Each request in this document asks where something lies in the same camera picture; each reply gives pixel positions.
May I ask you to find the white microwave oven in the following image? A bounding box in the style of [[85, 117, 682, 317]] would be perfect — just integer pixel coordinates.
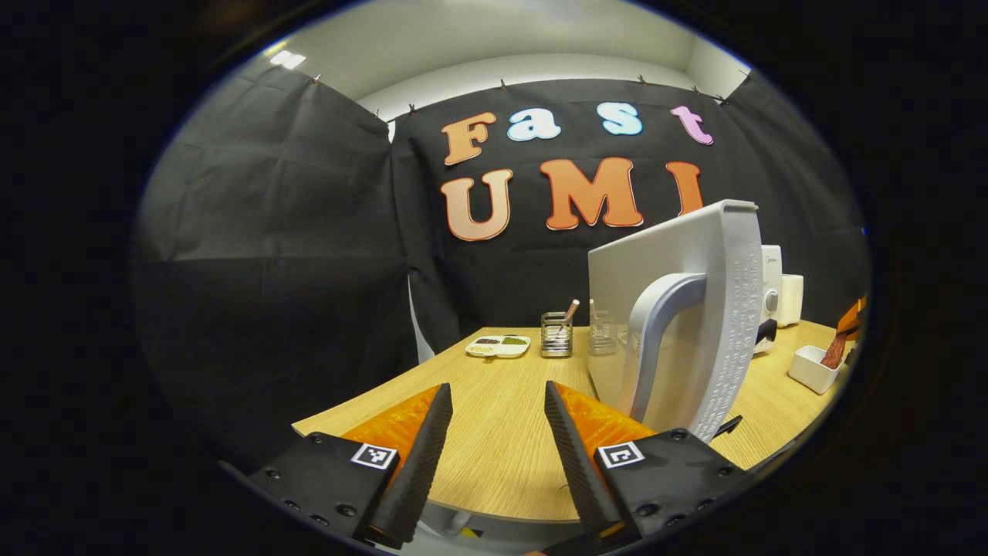
[[588, 199, 784, 442]]

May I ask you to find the white rectangular container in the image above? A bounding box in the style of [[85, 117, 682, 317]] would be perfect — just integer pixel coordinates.
[[788, 345, 847, 395]]

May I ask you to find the white divided dish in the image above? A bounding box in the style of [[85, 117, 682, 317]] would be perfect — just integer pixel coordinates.
[[465, 334, 531, 359]]

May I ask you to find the metal wire basket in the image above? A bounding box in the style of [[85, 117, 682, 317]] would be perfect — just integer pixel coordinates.
[[540, 311, 574, 358]]

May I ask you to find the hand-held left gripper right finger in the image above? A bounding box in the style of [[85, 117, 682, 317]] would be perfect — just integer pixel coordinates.
[[543, 380, 756, 545]]

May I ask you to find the white toaster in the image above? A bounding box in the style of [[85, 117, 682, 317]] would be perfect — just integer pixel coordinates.
[[778, 274, 804, 327]]

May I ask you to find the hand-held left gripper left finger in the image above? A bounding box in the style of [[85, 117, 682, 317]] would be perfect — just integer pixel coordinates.
[[249, 382, 455, 551]]

